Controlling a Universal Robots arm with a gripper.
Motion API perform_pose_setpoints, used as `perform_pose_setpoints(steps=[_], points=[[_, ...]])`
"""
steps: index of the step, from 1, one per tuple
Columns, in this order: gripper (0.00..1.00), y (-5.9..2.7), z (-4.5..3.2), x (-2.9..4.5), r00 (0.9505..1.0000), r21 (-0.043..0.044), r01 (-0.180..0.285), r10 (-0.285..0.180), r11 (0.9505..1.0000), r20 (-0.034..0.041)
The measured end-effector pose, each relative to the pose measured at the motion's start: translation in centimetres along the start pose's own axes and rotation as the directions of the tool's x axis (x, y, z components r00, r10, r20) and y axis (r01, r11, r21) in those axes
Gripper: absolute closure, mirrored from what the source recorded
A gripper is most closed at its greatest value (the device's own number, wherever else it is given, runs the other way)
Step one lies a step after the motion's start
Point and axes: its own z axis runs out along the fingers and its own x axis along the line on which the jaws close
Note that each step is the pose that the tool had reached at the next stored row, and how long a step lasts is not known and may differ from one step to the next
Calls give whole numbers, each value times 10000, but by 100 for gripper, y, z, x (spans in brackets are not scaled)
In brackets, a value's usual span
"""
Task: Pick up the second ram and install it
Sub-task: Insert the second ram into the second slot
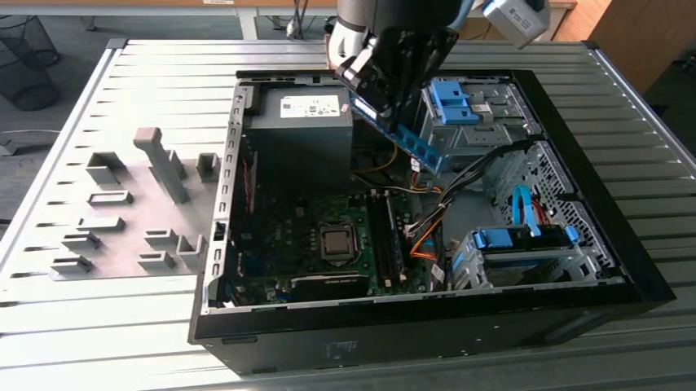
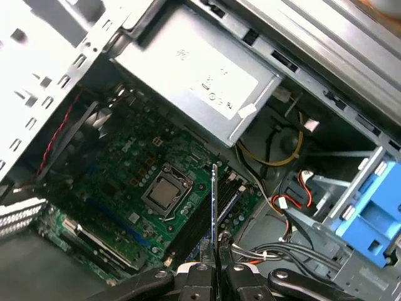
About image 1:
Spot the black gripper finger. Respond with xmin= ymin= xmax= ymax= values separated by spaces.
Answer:
xmin=395 ymin=31 xmax=461 ymax=123
xmin=335 ymin=28 xmax=404 ymax=117

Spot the grey parts rack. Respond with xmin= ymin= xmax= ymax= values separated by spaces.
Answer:
xmin=49 ymin=127 xmax=228 ymax=283

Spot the black mesh waste basket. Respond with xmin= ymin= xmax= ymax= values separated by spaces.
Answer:
xmin=0 ymin=18 xmax=62 ymax=112

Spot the brown wooden cabinet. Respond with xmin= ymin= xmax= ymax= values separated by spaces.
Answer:
xmin=554 ymin=0 xmax=696 ymax=94

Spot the black cable bundle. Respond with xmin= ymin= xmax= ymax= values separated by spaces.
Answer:
xmin=407 ymin=140 xmax=532 ymax=241

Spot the blue plastic drive carrier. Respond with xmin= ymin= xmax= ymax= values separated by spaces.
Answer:
xmin=428 ymin=79 xmax=481 ymax=125

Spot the green motherboard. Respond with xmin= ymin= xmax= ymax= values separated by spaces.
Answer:
xmin=233 ymin=191 xmax=436 ymax=305

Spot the CPU socket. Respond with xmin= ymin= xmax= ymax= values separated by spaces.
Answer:
xmin=316 ymin=221 xmax=361 ymax=264

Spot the yellow wire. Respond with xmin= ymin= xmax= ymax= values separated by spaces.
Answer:
xmin=352 ymin=144 xmax=400 ymax=176

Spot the grey power supply unit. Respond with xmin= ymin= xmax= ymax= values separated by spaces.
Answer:
xmin=248 ymin=87 xmax=356 ymax=180

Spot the blue RAM stick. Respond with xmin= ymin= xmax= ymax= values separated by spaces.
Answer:
xmin=349 ymin=92 xmax=443 ymax=174

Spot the hard disk in blue carrier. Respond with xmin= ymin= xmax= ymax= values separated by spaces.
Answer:
xmin=471 ymin=226 xmax=579 ymax=250

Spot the silver CPU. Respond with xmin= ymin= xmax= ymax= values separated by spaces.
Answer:
xmin=324 ymin=228 xmax=353 ymax=253

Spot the black RAM slot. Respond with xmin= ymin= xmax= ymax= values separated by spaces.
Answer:
xmin=367 ymin=191 xmax=396 ymax=288

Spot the black PC case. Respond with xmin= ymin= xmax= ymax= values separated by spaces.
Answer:
xmin=188 ymin=68 xmax=676 ymax=376

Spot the orange wire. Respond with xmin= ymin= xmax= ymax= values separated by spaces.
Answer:
xmin=408 ymin=227 xmax=436 ymax=260

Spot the red flat wire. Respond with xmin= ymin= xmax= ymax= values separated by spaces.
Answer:
xmin=244 ymin=152 xmax=257 ymax=213

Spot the black graphics card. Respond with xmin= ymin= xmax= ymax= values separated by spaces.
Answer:
xmin=290 ymin=275 xmax=372 ymax=303

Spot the metal drive cage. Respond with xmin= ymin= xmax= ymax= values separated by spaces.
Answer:
xmin=416 ymin=81 xmax=546 ymax=172

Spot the blue flat data wire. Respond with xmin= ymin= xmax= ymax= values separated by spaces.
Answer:
xmin=512 ymin=185 xmax=542 ymax=237

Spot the metal disk bay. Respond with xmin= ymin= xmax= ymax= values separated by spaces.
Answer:
xmin=451 ymin=244 xmax=600 ymax=290

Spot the white floor cable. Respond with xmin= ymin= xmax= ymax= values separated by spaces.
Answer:
xmin=0 ymin=129 xmax=62 ymax=142

